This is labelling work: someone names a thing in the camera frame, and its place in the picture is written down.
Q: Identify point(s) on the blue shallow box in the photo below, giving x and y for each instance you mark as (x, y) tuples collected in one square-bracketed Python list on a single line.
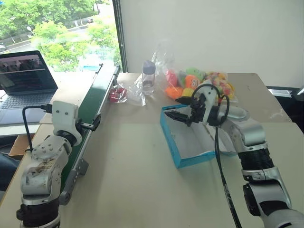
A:
[(190, 160)]

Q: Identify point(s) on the orange smiling plush toy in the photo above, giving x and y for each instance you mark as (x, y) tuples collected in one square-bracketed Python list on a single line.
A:
[(192, 82)]

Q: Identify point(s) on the black window frame post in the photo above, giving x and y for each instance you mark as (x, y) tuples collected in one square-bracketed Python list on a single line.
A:
[(120, 35)]

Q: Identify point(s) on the yellow plush toy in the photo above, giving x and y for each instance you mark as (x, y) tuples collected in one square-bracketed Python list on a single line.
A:
[(187, 91)]

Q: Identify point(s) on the black furniture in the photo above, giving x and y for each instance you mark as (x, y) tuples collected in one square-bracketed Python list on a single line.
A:
[(287, 104)]

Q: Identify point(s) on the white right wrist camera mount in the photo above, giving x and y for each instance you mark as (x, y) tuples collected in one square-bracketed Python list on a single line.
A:
[(210, 95)]

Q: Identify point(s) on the red plush toy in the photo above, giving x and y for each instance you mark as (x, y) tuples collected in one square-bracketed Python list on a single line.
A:
[(171, 77)]

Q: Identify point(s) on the clear crumpled plastic bag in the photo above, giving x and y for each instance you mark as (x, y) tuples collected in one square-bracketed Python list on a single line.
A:
[(136, 92)]

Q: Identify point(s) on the green plush toy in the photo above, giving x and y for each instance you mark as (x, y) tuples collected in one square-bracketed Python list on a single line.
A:
[(196, 72)]

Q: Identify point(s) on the large clear bag of toys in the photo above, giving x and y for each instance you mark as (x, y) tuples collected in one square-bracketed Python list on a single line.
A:
[(166, 59)]

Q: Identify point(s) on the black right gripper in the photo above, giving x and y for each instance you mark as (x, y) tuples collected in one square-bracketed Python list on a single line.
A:
[(198, 114)]

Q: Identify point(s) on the green conveyor belt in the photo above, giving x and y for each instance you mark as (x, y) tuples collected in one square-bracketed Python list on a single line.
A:
[(95, 99)]

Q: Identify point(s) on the red toys in plastic wrap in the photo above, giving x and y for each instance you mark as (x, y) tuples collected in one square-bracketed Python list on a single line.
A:
[(116, 93)]

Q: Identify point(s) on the clear jar with purple lid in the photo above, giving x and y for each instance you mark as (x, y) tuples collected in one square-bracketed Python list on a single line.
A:
[(148, 78)]

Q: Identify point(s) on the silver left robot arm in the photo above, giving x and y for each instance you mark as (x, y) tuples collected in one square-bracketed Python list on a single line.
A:
[(40, 171)]

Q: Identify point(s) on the bag of colourful candies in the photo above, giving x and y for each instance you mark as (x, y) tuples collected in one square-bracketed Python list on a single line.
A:
[(223, 83)]

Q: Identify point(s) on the blue denim cloth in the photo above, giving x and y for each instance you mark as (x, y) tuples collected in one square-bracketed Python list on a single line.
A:
[(8, 171)]

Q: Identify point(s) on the plain orange plush toy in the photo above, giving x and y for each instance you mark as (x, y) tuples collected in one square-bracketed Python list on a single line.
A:
[(173, 92)]

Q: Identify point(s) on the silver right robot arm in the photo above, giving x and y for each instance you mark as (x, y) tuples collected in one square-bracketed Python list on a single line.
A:
[(251, 133)]

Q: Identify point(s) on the grey laptop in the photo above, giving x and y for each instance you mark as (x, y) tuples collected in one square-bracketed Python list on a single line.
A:
[(26, 80)]

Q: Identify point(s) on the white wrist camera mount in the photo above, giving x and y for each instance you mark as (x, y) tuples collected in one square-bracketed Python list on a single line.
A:
[(63, 114), (210, 95)]

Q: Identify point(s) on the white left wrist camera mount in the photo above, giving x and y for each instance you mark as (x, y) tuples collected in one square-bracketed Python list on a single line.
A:
[(63, 114)]

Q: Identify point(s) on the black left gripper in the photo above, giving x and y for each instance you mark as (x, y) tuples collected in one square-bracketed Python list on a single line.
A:
[(79, 124)]

